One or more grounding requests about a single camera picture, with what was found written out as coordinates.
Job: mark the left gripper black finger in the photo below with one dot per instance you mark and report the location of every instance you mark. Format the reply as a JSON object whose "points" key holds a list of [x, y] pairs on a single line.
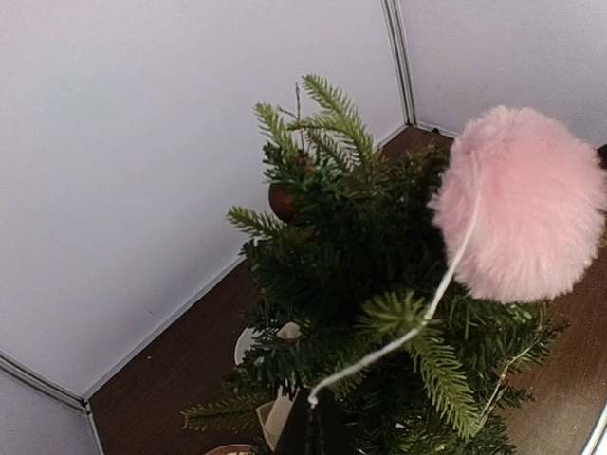
{"points": [[315, 431]]}

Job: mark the beige bow ornament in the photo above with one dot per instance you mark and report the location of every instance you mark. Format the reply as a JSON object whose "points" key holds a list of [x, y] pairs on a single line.
{"points": [[273, 415]]}

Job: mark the small green christmas tree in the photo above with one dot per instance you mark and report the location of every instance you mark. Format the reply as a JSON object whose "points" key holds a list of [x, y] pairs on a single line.
{"points": [[341, 270]]}

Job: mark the red bauble ornament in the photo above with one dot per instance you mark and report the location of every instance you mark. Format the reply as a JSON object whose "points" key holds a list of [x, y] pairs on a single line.
{"points": [[281, 203]]}

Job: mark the pink ornament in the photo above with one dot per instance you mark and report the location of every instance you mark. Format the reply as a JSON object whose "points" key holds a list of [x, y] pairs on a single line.
{"points": [[519, 213]]}

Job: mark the patterned ceramic plate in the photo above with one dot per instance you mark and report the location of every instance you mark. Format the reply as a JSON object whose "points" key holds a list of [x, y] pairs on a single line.
{"points": [[231, 449]]}

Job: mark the white ceramic bowl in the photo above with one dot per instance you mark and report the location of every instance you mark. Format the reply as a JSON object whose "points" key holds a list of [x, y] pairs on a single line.
{"points": [[249, 339]]}

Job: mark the left aluminium corner post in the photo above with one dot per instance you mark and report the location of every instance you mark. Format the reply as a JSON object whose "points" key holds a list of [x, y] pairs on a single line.
{"points": [[39, 417]]}

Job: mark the aluminium corner post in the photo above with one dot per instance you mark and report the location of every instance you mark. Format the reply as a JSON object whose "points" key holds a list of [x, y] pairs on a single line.
{"points": [[397, 37], [39, 417]]}

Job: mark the right aluminium corner post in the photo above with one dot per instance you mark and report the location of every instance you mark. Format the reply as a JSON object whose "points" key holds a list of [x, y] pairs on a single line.
{"points": [[397, 37]]}

